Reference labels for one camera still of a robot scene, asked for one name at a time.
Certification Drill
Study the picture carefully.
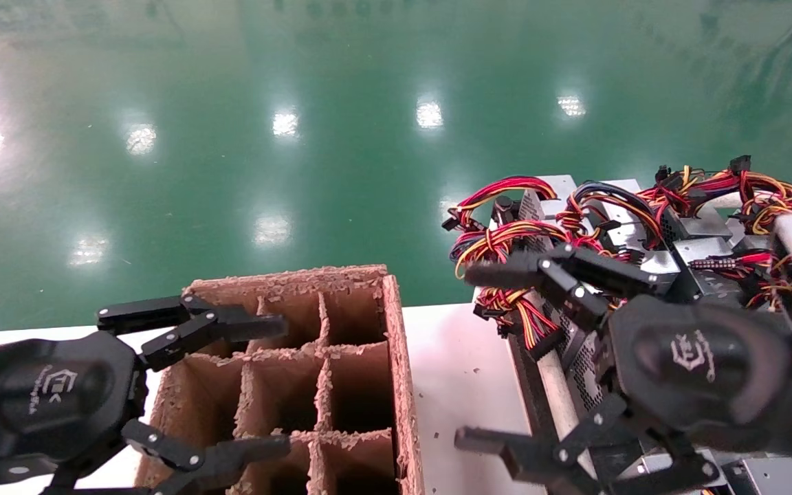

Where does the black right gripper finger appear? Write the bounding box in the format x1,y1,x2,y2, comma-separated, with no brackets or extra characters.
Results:
463,243,661,329
454,394,721,495

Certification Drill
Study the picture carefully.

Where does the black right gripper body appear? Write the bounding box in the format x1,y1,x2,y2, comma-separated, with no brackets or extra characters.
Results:
604,296,792,432

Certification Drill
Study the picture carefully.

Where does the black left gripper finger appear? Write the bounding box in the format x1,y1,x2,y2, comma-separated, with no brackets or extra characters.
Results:
40,418,293,495
96,294,290,373

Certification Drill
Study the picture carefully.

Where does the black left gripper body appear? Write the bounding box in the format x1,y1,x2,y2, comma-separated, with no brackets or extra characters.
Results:
0,330,151,486

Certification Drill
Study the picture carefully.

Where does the white padded cart pipe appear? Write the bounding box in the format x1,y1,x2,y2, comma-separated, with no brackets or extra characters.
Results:
537,351,600,482

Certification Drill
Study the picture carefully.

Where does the brown cardboard divider box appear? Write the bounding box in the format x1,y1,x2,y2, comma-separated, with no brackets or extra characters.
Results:
131,265,426,495

